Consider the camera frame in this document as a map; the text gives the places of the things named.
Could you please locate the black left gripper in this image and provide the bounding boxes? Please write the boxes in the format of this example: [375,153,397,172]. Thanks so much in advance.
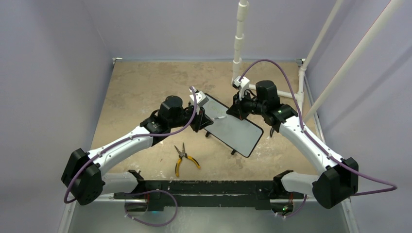
[169,103,213,133]

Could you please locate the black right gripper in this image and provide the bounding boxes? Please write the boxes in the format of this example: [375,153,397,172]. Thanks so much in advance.
[227,89,266,121]

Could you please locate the white green whiteboard marker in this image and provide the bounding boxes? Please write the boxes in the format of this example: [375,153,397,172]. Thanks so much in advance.
[211,116,226,121]

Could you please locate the black-framed whiteboard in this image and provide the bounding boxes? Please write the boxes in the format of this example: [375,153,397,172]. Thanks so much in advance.
[203,94,264,158]

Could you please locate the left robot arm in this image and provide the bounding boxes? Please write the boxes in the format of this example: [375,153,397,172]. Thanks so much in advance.
[61,92,213,205]

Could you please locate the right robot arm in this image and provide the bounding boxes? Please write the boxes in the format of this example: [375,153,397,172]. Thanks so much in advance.
[226,78,359,209]

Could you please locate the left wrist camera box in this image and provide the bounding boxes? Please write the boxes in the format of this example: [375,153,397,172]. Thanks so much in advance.
[189,91,209,108]

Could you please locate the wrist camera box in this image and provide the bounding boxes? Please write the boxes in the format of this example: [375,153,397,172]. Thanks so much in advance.
[189,91,209,108]
[232,76,250,100]

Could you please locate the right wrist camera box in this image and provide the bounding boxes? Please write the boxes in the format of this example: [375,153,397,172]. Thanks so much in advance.
[232,76,250,100]

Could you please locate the yellow-handled pliers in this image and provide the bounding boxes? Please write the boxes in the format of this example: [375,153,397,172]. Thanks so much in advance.
[173,142,201,178]

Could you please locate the white PVC pipe frame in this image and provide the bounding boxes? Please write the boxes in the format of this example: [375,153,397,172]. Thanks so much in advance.
[231,0,405,123]

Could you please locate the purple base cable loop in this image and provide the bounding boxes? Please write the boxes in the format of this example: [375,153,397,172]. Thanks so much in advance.
[124,189,179,228]

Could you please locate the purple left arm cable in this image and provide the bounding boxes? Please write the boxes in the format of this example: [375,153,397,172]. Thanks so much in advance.
[64,86,198,204]

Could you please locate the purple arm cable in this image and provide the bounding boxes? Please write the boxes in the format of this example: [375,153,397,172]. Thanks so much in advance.
[239,59,398,197]
[64,86,198,204]

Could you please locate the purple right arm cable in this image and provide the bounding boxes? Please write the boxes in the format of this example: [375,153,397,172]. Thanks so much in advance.
[239,59,398,197]

